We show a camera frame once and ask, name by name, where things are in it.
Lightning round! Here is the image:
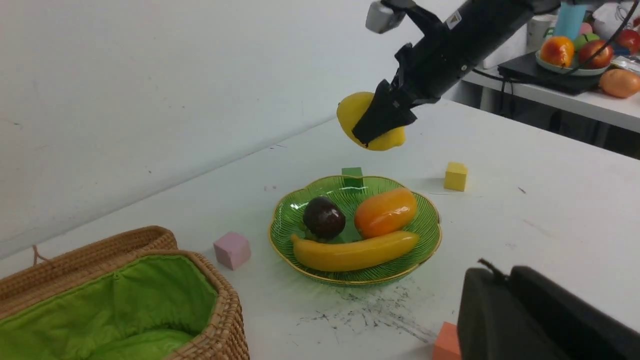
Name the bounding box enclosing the dark purple mangosteen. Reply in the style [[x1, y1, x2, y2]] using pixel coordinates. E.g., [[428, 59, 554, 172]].
[[302, 196, 346, 242]]

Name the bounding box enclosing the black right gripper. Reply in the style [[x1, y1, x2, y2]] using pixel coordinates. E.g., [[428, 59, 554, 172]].
[[352, 42, 443, 147]]

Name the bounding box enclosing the pink foam cube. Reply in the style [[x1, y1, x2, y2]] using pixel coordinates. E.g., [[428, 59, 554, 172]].
[[213, 231, 252, 271]]

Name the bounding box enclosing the yellow banana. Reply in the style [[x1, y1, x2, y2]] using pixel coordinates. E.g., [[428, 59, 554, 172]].
[[290, 231, 420, 272]]

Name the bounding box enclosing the orange foam cube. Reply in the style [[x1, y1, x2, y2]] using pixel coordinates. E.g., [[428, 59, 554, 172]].
[[432, 321, 462, 360]]

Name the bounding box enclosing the background side table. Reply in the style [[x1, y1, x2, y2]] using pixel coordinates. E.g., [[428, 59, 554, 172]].
[[451, 67, 640, 159]]

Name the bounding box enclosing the blue background cup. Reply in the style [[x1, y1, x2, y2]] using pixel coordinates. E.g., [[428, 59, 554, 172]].
[[552, 0, 588, 41]]

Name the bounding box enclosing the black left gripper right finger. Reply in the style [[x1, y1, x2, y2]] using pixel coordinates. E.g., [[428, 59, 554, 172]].
[[508, 266, 640, 360]]

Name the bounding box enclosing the woven wicker basket green lining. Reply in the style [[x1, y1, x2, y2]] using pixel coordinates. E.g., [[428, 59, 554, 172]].
[[1, 250, 250, 360]]

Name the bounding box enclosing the woven wicker basket lid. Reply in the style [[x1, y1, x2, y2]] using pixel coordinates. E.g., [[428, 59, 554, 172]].
[[0, 226, 178, 301]]

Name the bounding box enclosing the orange mango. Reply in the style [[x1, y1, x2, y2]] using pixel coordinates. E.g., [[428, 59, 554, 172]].
[[354, 187, 418, 239]]

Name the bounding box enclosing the plate of background fruit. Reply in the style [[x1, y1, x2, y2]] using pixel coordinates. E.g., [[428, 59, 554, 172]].
[[535, 33, 614, 76]]

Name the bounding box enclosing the yellow foam cube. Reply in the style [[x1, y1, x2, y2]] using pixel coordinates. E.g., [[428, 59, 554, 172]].
[[443, 161, 468, 192]]

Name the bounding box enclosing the green foam cube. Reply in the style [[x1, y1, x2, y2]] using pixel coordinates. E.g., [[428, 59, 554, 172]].
[[342, 167, 363, 179]]

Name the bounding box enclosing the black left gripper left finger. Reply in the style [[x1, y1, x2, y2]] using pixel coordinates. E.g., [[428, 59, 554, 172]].
[[457, 259, 570, 360]]

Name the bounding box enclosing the yellow lemon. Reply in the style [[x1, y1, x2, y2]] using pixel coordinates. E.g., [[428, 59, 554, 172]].
[[336, 91, 406, 152]]

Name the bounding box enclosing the green leaf-shaped glass plate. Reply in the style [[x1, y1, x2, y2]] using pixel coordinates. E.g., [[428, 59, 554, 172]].
[[268, 175, 442, 288]]

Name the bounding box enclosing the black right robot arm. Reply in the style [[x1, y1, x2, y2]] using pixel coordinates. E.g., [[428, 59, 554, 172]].
[[350, 0, 561, 147]]

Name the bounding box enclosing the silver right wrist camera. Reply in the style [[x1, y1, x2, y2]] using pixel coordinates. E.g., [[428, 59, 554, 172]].
[[365, 0, 443, 35]]

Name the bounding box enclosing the orange background fruit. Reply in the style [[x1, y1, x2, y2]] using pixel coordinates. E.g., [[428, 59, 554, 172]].
[[599, 69, 640, 99]]

